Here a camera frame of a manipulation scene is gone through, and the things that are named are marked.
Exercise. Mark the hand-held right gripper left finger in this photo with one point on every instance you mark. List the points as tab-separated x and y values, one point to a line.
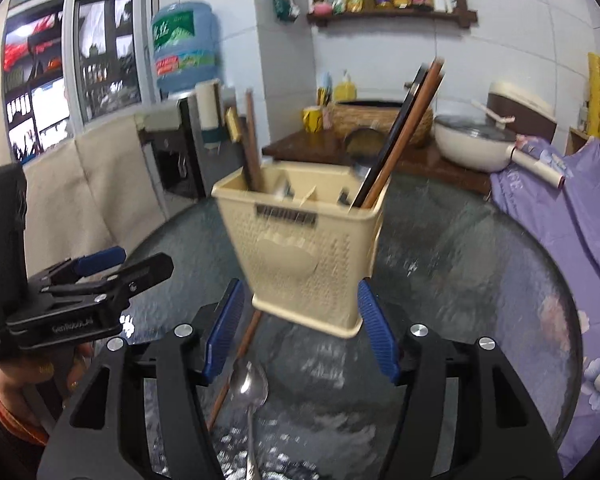
225	330

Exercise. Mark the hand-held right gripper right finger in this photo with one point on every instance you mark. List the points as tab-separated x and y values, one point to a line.
377	330

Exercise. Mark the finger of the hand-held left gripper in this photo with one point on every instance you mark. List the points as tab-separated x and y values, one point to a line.
140	270
100	260

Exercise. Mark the brown wooden chopstick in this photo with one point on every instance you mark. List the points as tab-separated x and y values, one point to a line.
252	145
405	125
414	130
235	360

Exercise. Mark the metal spoon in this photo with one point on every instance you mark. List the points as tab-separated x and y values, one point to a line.
250	385

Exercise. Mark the beige plastic utensil holder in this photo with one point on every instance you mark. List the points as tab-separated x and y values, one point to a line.
305	255

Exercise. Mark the black chopstick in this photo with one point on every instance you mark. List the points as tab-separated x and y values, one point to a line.
395	125

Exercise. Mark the person's left forearm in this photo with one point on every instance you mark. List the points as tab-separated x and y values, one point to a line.
17	415

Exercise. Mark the person's left hand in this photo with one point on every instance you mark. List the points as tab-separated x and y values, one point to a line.
20	377

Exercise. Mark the beige cloth cover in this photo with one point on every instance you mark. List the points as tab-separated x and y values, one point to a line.
90	195

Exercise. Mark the water dispenser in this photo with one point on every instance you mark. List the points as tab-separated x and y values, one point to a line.
175	155

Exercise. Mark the white cup dispenser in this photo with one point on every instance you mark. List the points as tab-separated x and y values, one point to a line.
207	110

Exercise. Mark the sliding glass window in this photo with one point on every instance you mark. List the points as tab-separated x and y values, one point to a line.
80	70

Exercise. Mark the metal ladle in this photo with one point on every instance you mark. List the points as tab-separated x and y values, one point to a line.
361	142

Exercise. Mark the dark wooden counter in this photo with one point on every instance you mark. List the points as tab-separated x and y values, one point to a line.
305	147

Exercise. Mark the white pan with glass lid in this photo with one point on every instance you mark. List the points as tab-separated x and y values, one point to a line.
472	146

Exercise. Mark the woven brown basin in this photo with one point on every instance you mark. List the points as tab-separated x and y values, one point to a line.
360	112

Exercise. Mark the yellow mug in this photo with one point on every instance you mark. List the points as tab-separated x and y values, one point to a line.
312	120

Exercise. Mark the purple floral cloth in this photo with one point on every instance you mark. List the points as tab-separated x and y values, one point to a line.
580	240

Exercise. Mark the blue water jug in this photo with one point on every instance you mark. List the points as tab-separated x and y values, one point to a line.
185	47

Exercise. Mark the white printed lint roller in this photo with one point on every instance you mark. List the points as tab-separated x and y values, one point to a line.
535	162

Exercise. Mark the yellow soap bottle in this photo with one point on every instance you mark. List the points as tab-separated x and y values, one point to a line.
345	89

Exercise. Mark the white plastic rice spoon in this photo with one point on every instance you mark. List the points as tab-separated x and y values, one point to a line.
495	112

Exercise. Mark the white and brown rice cooker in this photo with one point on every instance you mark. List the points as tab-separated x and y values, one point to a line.
522	107

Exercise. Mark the green hanging packet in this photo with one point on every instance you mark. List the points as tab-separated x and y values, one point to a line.
284	0

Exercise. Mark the pink small container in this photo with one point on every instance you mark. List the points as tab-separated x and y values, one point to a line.
322	8

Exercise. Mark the tall yellow package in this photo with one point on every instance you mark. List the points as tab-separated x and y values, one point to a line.
597	90

